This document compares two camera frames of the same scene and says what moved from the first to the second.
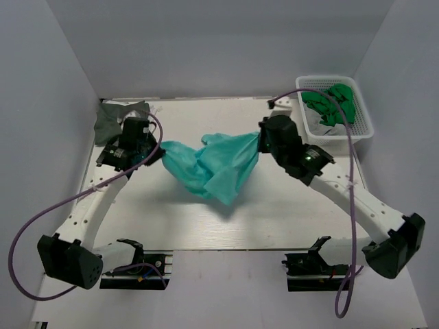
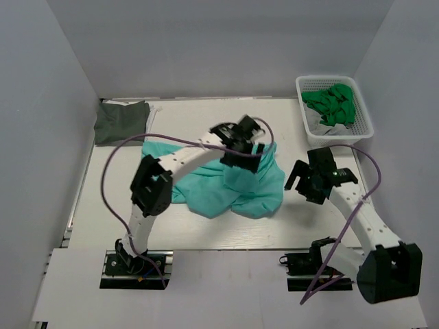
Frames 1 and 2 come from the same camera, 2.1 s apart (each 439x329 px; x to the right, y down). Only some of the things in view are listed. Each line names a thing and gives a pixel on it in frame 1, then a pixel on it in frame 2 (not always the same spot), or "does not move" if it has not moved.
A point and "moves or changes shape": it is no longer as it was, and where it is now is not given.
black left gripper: [155, 153] → [241, 160]
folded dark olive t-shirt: [106, 127] does not move
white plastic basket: [325, 123] does not move
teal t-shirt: [217, 169] moves or changes shape
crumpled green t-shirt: [326, 106] does not move
